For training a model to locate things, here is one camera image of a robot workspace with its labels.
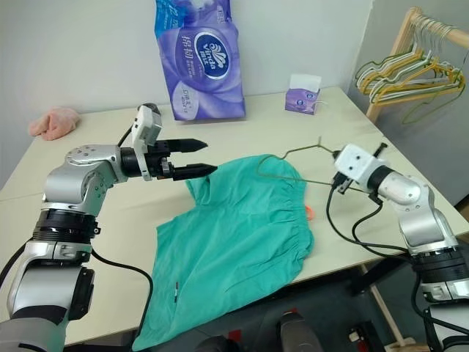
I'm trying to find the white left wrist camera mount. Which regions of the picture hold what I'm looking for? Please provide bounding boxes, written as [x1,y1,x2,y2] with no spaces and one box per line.
[130,103,164,182]

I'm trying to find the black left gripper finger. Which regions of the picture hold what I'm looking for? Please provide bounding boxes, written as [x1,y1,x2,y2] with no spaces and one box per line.
[169,138,210,154]
[172,163,219,182]

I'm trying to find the green wire hanger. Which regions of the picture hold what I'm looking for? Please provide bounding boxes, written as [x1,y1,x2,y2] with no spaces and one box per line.
[400,54,467,126]

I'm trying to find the green shorts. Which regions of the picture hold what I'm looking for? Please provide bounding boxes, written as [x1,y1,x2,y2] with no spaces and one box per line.
[131,153,317,352]

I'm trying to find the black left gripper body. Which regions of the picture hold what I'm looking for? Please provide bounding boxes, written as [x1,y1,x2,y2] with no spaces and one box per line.
[147,140,177,181]

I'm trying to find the black table crossbar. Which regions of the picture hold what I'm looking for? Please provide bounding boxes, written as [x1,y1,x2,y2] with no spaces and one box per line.
[347,254,418,297]

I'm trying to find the small purple tissue box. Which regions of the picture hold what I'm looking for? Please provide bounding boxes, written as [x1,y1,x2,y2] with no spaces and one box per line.
[284,73,323,117]

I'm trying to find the olive wire hanger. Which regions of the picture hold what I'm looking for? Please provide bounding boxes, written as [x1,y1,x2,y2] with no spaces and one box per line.
[256,136,372,194]

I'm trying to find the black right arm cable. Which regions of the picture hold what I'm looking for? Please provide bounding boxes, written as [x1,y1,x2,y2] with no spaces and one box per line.
[325,185,415,260]

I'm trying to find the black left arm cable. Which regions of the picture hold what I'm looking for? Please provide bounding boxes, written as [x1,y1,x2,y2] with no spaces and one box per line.
[90,122,154,333]

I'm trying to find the yellow wire hanger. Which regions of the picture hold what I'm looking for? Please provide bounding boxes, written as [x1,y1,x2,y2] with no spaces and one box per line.
[360,25,465,108]

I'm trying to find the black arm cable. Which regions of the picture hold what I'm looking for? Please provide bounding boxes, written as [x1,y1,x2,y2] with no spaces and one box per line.
[325,185,415,260]
[90,122,154,333]

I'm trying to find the dark rounded shape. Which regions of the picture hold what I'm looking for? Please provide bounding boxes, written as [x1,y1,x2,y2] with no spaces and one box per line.
[276,310,317,352]
[193,334,236,352]

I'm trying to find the pink crumpled cloth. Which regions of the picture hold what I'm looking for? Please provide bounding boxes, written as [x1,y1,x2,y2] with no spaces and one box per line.
[28,106,83,142]

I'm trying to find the wooden table leg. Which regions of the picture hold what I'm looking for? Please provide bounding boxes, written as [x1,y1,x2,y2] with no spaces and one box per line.
[360,263,417,348]

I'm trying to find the wooden clothes rack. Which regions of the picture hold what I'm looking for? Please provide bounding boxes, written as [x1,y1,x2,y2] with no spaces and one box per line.
[366,6,469,122]

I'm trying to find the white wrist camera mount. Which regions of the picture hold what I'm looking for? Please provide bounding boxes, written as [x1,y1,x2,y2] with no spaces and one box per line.
[334,143,388,192]
[130,103,164,182]

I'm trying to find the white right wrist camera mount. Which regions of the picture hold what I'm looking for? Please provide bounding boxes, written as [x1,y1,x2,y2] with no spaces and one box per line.
[334,143,388,192]

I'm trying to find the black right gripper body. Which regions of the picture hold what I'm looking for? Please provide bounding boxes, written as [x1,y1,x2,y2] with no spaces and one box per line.
[331,172,352,195]

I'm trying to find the purple Vinda tissue multipack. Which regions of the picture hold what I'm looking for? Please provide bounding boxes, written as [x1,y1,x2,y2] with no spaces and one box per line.
[151,0,248,123]

